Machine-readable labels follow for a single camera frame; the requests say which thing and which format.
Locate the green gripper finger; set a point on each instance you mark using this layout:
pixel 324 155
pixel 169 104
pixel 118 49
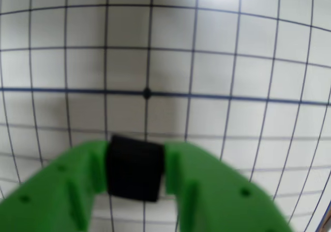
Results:
pixel 222 206
pixel 51 198

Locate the black cube stone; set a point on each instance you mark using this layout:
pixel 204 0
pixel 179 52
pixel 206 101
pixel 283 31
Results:
pixel 134 170

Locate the white go board dark frame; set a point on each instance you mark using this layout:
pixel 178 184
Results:
pixel 207 61

